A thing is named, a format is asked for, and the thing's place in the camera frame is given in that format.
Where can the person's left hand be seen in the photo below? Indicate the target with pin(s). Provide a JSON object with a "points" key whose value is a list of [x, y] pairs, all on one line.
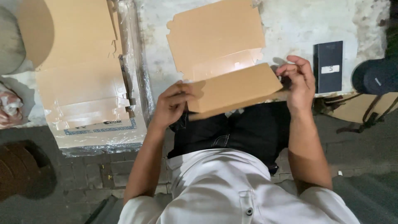
{"points": [[171, 104]]}

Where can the person's right hand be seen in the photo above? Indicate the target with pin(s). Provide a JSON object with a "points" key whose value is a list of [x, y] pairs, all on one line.
{"points": [[298, 88]]}

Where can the person's left fingers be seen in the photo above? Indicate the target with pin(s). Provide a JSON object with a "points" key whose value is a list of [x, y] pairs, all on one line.
{"points": [[182, 91]]}

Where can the brown cardboard box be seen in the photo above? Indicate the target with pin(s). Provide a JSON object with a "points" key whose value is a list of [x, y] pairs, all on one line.
{"points": [[220, 59]]}

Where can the person's black trousers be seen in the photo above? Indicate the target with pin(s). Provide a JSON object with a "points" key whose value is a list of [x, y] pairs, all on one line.
{"points": [[233, 130]]}

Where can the plastic-wrapped white package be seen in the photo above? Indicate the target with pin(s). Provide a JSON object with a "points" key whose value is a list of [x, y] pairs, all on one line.
{"points": [[124, 130]]}

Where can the stack of flat cardboard boxes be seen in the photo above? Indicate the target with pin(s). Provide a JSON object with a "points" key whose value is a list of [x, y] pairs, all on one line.
{"points": [[77, 62]]}

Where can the person's white shirt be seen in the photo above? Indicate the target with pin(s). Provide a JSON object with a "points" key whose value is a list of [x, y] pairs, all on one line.
{"points": [[236, 193]]}

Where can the dark blue phone box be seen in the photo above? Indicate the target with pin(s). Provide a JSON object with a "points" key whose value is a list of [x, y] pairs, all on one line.
{"points": [[329, 67]]}

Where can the pink and white plastic bag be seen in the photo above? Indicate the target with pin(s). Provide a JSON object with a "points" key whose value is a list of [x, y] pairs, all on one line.
{"points": [[10, 109]]}

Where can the dark brown round stool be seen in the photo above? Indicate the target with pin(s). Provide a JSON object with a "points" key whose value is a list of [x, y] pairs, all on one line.
{"points": [[21, 169]]}

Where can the dark blue cap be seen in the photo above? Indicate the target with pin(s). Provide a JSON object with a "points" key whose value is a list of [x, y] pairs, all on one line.
{"points": [[374, 77]]}

